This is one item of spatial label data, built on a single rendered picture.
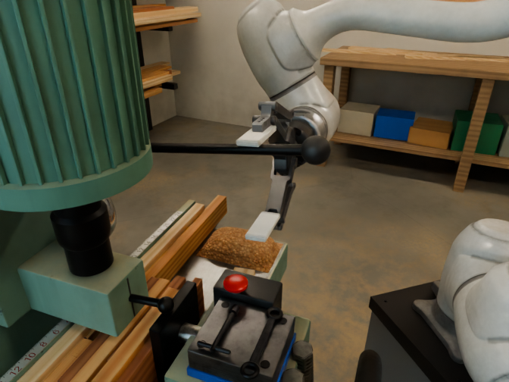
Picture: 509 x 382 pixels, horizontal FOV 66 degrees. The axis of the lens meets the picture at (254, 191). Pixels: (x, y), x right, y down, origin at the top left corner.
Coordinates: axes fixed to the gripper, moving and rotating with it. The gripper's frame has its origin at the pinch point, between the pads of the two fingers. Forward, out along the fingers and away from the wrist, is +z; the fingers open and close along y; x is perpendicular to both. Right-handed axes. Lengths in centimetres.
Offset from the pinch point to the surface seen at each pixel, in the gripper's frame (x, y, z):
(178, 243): -17.1, -14.6, -5.0
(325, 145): 9.5, 7.2, 0.8
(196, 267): -14.0, -18.8, -4.7
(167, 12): -176, 15, -265
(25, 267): -23.8, -4.8, 17.2
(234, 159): -116, -100, -239
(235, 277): 0.4, -7.5, 8.8
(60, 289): -18.6, -6.7, 17.5
